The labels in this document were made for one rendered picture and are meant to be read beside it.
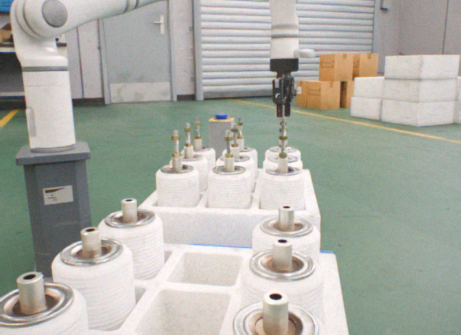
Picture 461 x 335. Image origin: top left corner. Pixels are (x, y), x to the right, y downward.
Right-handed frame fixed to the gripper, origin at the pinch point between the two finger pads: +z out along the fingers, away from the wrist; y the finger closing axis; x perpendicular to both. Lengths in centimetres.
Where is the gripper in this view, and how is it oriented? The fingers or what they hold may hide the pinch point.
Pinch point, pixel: (283, 112)
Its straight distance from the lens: 112.6
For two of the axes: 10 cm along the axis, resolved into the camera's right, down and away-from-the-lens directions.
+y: -3.7, 2.1, -9.0
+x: 9.3, 0.7, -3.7
